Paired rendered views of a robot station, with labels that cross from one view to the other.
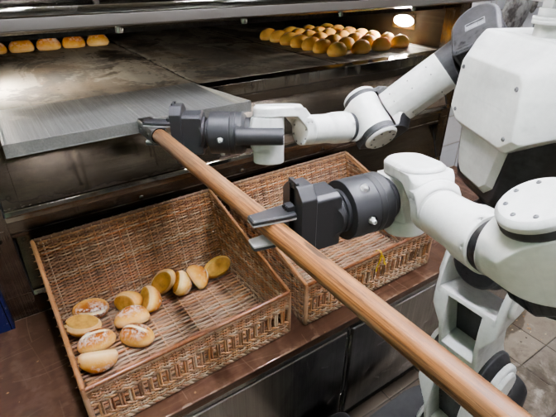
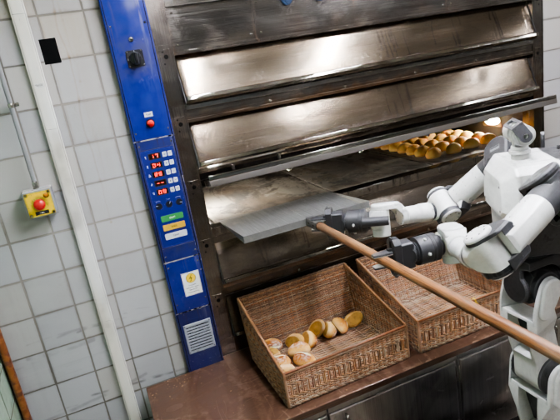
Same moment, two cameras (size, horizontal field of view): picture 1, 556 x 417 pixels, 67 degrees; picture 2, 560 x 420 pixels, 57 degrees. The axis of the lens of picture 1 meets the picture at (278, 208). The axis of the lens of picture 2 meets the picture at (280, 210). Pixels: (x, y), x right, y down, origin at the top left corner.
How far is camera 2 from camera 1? 1.02 m
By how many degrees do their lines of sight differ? 19
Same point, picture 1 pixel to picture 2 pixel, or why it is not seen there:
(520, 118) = (502, 201)
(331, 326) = (440, 354)
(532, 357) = not seen: outside the picture
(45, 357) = (247, 373)
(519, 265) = (472, 257)
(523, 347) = not seen: outside the picture
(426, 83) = (473, 182)
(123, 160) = (288, 245)
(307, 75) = (408, 177)
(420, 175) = (449, 231)
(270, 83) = (382, 185)
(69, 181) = (258, 260)
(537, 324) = not seen: outside the picture
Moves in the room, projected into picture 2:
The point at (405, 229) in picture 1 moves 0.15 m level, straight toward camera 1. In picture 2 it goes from (451, 260) to (437, 281)
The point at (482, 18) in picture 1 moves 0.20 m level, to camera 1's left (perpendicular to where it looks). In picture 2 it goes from (497, 145) to (438, 152)
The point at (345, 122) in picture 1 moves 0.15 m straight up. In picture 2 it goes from (427, 209) to (423, 170)
